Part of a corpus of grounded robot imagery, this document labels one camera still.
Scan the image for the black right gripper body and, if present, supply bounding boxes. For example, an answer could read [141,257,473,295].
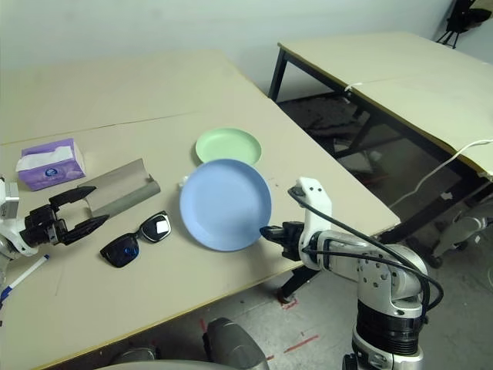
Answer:
[280,220,309,261]

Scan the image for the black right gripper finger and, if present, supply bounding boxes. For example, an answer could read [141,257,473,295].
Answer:
[260,224,288,244]

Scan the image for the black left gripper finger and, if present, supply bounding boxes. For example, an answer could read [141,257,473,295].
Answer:
[59,214,111,247]
[49,186,97,211]

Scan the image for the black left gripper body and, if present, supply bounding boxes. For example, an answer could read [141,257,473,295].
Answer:
[23,203,74,247]

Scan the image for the black sunglasses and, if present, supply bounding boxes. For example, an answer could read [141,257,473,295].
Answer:
[99,210,173,270]

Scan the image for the white marker with blue cap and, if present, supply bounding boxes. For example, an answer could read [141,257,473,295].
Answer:
[0,254,52,309]

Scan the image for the grey glasses case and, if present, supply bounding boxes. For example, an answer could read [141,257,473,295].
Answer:
[76,156,162,217]

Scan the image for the blue plate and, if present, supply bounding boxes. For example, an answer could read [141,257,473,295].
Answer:
[179,158,273,252]

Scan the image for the purple tissue box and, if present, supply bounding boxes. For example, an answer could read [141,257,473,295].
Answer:
[15,137,86,192]

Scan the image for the black table leg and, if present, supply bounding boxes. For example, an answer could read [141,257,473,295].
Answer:
[277,265,320,304]

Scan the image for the green plate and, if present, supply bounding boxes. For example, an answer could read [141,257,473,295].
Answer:
[195,127,263,167]

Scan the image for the grey right robot leg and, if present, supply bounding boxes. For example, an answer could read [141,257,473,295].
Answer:
[203,317,270,370]

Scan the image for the grey robot leg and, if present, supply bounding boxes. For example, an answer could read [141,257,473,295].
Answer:
[203,317,270,370]
[111,346,161,365]

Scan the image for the grey left robot leg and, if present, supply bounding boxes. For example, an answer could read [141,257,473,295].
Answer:
[111,346,161,365]

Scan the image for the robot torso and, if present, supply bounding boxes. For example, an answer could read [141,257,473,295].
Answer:
[96,360,216,370]

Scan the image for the grey wheeled stand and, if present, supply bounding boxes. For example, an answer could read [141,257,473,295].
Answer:
[431,207,493,269]

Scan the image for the beige side table black legs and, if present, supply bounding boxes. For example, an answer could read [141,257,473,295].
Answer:
[269,31,493,240]

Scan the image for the black tripod stand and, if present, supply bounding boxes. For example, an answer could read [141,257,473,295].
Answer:
[434,0,493,49]

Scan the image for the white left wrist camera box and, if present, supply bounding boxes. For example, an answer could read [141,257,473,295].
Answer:
[0,175,39,257]

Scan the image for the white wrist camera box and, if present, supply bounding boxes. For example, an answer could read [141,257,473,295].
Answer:
[288,176,334,267]
[0,175,39,257]

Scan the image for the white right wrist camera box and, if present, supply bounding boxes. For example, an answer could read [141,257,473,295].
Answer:
[288,176,334,267]

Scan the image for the white power cable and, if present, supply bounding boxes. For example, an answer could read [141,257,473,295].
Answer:
[387,139,493,209]

